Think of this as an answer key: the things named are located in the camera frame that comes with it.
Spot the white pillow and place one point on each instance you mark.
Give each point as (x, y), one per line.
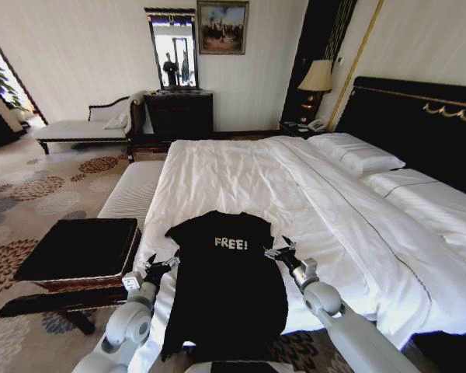
(353, 152)
(435, 206)

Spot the white telephone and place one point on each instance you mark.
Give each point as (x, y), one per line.
(317, 125)

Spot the white duvet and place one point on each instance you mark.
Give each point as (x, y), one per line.
(279, 194)

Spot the white chaise longue dark frame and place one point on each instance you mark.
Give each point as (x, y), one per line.
(81, 128)

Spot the black wall panel gold stripes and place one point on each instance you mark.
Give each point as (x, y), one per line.
(318, 35)

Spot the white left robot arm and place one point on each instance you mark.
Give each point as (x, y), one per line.
(124, 322)

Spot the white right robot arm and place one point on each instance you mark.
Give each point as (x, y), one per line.
(345, 322)

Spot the black headboard gold trim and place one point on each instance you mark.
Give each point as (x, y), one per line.
(415, 120)

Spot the table lamp cream shade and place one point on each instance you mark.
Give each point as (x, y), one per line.
(315, 77)

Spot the dark nightstand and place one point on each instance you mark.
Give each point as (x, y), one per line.
(295, 129)

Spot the dark framed mirror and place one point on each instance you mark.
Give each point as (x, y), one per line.
(174, 46)

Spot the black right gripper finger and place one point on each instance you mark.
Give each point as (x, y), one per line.
(271, 253)
(289, 242)

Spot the dark low wooden table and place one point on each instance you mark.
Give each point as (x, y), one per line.
(147, 147)

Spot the white upholstered bed bench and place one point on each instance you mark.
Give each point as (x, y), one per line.
(132, 192)

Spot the dark woven basket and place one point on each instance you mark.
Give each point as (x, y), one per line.
(81, 248)

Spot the person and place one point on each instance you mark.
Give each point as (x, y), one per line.
(170, 70)

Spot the green potted plant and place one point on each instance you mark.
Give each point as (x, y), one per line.
(0, 81)

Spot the dark wooden bench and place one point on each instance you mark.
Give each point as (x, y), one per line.
(54, 305)

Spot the black FREE print T-shirt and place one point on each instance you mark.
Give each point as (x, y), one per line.
(225, 287)

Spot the dark wooden dresser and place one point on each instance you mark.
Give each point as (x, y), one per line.
(178, 114)

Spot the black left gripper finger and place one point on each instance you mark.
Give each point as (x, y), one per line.
(150, 261)
(170, 262)

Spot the white cushion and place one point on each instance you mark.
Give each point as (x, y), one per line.
(115, 121)

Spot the gold framed painting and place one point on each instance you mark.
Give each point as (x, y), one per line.
(223, 27)

